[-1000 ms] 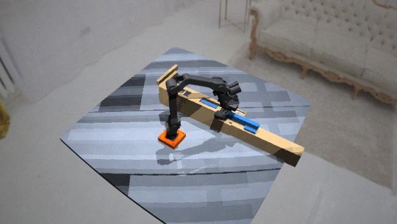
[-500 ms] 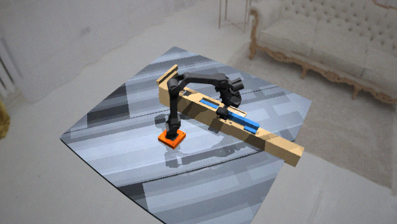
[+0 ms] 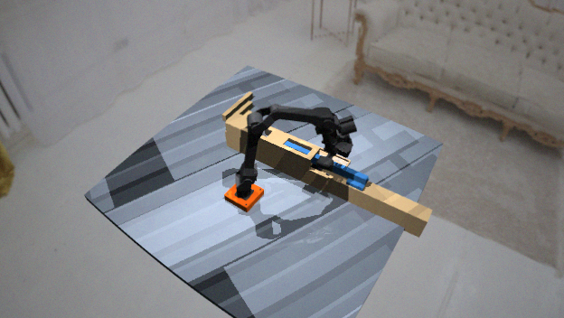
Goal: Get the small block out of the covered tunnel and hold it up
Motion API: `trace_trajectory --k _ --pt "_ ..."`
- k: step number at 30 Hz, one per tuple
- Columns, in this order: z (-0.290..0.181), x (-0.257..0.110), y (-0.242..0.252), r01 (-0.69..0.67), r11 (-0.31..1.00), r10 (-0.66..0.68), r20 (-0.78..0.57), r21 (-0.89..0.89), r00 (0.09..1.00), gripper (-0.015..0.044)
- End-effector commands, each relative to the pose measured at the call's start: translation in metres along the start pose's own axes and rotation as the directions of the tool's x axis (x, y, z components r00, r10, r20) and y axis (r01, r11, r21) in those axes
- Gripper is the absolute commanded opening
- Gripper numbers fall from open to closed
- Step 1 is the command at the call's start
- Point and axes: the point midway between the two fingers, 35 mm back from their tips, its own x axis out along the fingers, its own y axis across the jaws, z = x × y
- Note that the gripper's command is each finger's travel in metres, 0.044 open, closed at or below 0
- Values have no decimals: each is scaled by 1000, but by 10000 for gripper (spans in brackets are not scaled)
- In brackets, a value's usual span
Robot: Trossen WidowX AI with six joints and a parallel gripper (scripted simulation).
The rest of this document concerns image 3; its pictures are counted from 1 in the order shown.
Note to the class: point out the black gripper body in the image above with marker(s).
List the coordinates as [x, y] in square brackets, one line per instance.
[327, 162]

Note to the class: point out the tan rectangular bar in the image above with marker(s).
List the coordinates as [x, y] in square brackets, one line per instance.
[247, 107]

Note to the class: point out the brown rectangular bar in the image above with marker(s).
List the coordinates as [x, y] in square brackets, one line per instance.
[239, 104]

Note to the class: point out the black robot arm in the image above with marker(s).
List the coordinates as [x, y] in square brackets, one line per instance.
[326, 124]

